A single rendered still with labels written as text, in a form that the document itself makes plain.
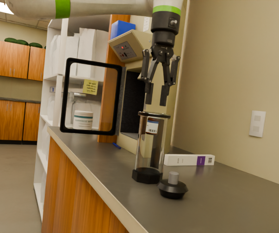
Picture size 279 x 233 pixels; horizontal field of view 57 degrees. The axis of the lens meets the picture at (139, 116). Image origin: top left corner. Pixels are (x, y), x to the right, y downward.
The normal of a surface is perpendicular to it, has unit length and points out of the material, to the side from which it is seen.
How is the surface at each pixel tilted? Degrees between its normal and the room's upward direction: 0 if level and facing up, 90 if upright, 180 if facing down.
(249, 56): 90
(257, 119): 90
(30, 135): 90
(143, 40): 90
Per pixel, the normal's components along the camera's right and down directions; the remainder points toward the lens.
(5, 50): 0.44, 0.10
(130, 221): -0.89, -0.07
